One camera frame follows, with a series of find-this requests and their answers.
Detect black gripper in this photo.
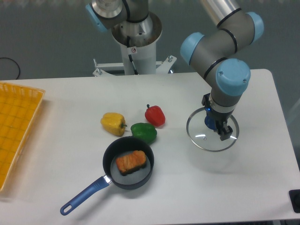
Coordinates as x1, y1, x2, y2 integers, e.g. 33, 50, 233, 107
202, 93, 233, 141

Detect glass pot lid blue knob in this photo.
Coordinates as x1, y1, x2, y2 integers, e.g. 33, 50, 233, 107
186, 107, 240, 152

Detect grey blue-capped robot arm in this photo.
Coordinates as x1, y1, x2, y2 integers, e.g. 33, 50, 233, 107
86, 0, 264, 141

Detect red bell pepper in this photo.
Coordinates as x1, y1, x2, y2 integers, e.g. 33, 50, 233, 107
145, 104, 165, 127

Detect green bell pepper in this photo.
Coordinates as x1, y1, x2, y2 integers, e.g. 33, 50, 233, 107
130, 123, 157, 144

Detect black device at table edge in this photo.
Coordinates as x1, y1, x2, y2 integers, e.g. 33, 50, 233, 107
289, 189, 300, 213

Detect dark blue saucepan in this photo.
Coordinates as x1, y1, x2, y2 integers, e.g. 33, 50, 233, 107
60, 136, 154, 216

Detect orange salmon piece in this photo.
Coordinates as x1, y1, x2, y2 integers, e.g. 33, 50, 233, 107
115, 150, 146, 176

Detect yellow bell pepper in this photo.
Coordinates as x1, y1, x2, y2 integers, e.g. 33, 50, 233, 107
100, 112, 127, 136

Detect yellow plastic basket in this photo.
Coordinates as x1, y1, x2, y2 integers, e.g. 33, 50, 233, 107
0, 82, 45, 190

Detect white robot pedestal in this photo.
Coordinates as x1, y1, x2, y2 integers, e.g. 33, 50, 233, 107
93, 12, 177, 76

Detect black cable on pedestal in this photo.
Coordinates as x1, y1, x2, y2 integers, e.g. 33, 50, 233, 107
126, 35, 139, 75

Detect black cable on floor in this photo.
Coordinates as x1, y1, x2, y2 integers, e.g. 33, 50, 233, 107
0, 57, 21, 80

